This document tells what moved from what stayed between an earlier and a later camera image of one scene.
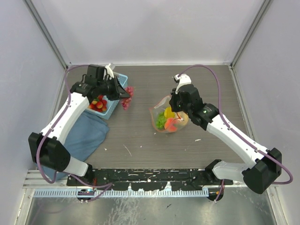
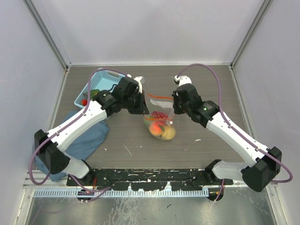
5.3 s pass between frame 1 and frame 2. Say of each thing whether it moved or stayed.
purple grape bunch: moved
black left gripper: moved
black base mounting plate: stayed
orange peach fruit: moved
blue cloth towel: stayed
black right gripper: stayed
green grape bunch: moved
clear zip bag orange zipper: moved
